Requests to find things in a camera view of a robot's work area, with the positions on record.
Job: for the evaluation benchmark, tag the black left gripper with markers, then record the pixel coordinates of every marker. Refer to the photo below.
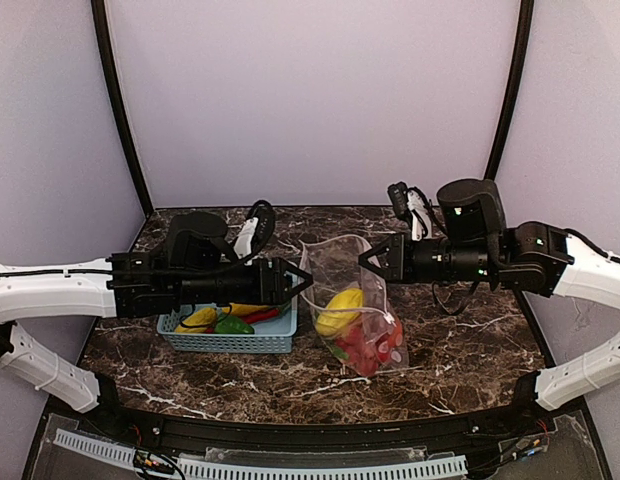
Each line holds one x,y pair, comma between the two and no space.
276,281

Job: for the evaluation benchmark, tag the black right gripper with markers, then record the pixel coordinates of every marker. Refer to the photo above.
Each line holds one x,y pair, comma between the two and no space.
395,256

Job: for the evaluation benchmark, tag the clear zip top bag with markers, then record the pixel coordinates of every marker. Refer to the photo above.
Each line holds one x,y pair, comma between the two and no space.
334,266

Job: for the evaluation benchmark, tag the orange yellow toy mango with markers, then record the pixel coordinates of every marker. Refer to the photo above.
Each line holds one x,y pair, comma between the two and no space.
242,310

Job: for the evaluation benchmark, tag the red toy lychee bunch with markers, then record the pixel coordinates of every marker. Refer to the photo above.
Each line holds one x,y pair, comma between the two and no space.
367,356

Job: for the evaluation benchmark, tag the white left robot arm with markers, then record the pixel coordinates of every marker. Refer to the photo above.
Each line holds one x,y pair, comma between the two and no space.
194,264

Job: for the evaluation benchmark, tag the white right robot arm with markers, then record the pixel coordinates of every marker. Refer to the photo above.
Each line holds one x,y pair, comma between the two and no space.
477,246

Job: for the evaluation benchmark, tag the light blue plastic basket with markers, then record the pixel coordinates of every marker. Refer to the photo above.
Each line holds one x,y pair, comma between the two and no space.
272,336

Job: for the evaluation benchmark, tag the red toy chili pepper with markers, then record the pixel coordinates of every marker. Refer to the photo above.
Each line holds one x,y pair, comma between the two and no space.
261,315

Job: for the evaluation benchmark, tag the green toy bell pepper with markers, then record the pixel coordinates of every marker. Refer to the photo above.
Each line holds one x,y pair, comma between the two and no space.
231,325

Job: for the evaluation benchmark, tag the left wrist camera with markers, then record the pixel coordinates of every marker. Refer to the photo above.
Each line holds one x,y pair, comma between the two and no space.
255,232

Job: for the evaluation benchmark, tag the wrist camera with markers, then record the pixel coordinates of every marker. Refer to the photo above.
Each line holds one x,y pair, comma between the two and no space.
255,232
411,206

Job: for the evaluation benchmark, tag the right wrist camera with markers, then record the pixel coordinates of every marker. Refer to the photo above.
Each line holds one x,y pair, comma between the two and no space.
411,206

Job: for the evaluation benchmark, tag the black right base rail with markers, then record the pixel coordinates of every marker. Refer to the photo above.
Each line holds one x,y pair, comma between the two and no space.
534,327

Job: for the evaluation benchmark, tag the white slotted cable duct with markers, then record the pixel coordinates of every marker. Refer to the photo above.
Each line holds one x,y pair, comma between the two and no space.
235,464

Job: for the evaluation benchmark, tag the black right corner frame post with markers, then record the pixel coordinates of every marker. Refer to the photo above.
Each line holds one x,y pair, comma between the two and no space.
514,78

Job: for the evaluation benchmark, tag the black corner frame post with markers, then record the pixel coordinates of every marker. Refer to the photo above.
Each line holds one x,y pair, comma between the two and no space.
117,105
514,78

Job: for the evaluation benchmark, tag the black front rail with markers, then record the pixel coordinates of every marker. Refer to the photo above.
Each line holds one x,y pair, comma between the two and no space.
479,433

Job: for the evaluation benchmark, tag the black left corner frame post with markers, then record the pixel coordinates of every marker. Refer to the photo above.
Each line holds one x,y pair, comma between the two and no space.
117,105

